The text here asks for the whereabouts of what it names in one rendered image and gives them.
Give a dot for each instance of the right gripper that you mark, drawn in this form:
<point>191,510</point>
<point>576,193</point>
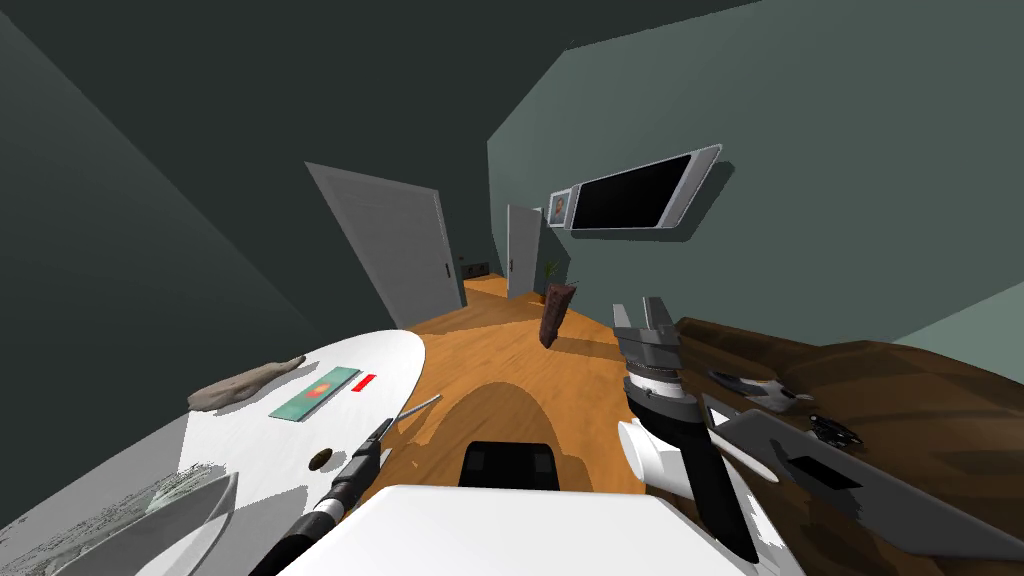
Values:
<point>650,348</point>

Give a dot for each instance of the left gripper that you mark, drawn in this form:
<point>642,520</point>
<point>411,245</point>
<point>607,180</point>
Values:
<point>362,464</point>

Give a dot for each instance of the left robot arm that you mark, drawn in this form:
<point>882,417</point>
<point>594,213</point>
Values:
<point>308,532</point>

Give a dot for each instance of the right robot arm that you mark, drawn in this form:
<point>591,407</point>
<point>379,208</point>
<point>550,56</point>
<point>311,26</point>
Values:
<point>692,448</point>

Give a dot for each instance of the small red flat item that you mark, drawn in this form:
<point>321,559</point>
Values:
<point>364,382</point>

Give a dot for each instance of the dark brown upright block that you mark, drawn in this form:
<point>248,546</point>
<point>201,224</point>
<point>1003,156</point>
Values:
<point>555,314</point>

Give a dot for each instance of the green potted plant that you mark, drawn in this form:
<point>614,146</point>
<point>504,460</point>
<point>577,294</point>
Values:
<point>552,276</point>

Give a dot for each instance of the green flat book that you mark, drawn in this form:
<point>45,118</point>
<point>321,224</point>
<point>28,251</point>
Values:
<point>314,394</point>

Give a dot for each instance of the small brown round item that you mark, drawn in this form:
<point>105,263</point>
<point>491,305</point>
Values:
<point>320,459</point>

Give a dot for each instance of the small grey door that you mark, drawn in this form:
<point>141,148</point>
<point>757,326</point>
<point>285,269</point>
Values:
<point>524,252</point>

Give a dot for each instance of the grey and black tool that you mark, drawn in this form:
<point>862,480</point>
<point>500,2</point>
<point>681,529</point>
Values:
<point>760,390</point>

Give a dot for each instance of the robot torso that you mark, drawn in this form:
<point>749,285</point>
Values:
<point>512,532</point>

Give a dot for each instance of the white oval table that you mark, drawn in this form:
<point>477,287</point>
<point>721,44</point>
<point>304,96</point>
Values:
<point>256,448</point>

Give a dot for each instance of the large grey door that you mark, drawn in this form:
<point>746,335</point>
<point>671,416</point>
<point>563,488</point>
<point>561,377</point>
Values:
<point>396,244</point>

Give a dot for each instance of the grey-brown lumpy cloth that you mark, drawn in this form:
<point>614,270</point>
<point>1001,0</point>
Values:
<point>240,386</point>

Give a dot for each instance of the small black object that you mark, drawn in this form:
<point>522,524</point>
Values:
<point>834,430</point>

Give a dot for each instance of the brown wooden desk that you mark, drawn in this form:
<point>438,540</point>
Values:
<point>920,384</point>

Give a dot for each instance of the white bowl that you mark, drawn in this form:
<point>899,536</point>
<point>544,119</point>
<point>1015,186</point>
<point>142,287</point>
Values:
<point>152,532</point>

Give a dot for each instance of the grey open laptop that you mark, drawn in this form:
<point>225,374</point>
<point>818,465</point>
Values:
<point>880,488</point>

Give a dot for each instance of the wall television with grey frame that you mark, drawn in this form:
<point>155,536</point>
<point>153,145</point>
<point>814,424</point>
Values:
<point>632,192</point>

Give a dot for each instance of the small framed wall picture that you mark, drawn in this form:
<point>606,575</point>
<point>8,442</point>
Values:
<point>559,209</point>

